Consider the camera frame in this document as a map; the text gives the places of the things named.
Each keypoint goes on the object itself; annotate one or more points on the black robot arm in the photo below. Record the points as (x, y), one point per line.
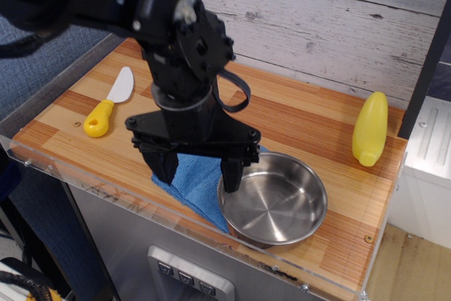
(186, 48)

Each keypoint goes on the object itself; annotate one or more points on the stainless steel cabinet front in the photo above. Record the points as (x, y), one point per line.
(123, 238)

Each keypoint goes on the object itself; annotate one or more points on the clear acrylic table guard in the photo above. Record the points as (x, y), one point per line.
(309, 122)

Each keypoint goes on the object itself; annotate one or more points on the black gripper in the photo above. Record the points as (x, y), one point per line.
(204, 127)

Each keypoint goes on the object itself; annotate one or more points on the black vertical post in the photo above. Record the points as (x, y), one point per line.
(430, 83)

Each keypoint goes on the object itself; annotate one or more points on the white appliance with vents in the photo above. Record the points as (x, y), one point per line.
(421, 201)

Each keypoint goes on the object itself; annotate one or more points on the yellow plastic bottle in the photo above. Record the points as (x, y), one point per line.
(370, 130)

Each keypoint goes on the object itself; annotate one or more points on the silver button control panel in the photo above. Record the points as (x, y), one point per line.
(169, 265)

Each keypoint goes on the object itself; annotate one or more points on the yellow handled toy knife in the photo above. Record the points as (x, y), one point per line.
(96, 123)

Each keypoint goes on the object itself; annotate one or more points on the blue folded cloth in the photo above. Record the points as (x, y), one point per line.
(195, 185)

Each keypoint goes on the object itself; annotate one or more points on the stainless steel pot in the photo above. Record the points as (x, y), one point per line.
(280, 202)

